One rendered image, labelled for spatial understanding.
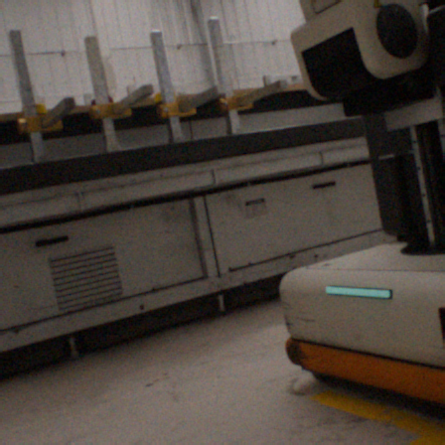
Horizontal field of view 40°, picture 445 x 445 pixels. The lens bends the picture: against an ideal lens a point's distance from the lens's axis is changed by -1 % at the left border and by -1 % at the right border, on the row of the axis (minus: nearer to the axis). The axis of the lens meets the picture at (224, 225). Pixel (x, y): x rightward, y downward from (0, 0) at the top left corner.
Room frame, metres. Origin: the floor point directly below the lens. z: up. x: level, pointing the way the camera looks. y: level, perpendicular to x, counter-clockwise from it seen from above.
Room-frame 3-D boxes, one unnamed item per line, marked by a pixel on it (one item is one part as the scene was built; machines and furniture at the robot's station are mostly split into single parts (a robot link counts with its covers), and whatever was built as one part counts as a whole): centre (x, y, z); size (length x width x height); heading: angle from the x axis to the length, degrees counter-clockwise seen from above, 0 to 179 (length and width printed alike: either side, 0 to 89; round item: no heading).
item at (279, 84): (2.29, -0.19, 0.82); 0.43 x 0.03 x 0.04; 29
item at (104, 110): (2.11, 0.31, 0.84); 0.14 x 0.06 x 0.05; 119
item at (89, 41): (2.10, 0.33, 0.87); 0.04 x 0.04 x 0.48; 29
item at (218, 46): (2.35, -0.11, 0.92); 0.04 x 0.04 x 0.48; 29
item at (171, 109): (2.24, 0.09, 0.82); 0.14 x 0.06 x 0.05; 119
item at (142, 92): (2.04, 0.25, 0.84); 0.43 x 0.03 x 0.04; 29
